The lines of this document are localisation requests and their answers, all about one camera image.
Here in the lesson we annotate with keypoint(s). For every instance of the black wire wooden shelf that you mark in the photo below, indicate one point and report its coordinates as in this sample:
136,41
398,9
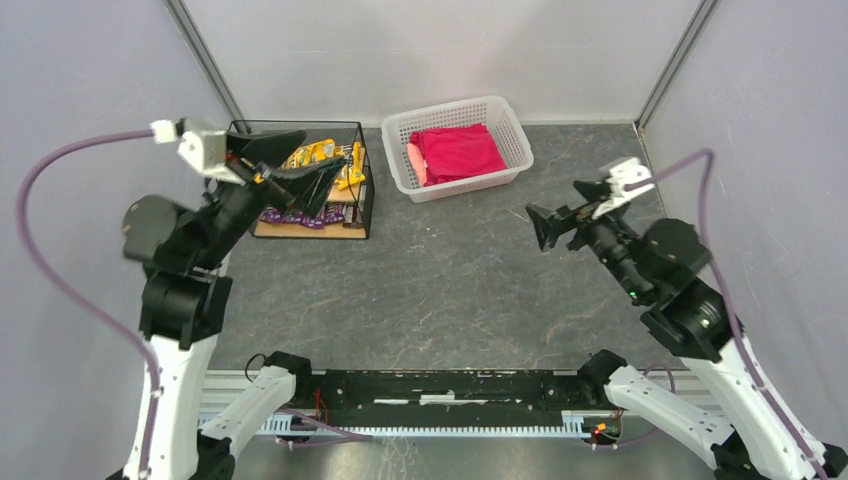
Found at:
344,133

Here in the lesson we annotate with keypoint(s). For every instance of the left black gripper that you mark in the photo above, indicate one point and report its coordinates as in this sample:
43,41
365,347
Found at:
258,180

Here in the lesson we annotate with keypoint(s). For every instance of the yellow candy bag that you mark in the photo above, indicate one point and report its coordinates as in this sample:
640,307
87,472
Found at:
352,173
308,154

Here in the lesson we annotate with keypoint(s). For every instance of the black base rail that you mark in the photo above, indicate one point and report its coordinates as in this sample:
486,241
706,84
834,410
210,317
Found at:
446,398

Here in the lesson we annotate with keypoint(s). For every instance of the purple candy bag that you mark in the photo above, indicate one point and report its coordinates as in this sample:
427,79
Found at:
313,222

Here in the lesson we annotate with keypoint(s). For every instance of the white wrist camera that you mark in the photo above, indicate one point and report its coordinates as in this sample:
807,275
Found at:
200,144
627,178

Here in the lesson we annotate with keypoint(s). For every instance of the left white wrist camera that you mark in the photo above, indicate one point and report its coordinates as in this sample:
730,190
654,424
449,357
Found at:
200,144

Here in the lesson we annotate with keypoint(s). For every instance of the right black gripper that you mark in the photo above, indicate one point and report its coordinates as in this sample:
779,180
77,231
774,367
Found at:
573,225

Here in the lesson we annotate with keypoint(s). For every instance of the white plastic basket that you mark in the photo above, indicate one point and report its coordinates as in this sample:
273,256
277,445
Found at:
493,111

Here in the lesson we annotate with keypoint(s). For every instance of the brown candy bag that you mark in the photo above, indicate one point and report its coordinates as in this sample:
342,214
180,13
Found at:
273,216

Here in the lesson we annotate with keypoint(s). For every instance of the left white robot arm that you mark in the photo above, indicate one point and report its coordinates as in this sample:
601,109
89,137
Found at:
184,298

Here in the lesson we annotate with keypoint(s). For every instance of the brown candy bag lower shelf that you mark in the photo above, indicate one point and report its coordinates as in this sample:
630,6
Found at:
353,218

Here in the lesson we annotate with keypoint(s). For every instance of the pink folded cloth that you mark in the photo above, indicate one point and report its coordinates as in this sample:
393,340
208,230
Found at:
444,155

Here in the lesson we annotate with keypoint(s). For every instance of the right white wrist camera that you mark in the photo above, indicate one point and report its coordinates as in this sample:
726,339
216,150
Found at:
627,178

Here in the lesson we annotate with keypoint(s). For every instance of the purple brown M&M bag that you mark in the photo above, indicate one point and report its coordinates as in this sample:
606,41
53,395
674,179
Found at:
335,213

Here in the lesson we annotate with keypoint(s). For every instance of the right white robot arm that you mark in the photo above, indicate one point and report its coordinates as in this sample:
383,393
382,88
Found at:
754,436

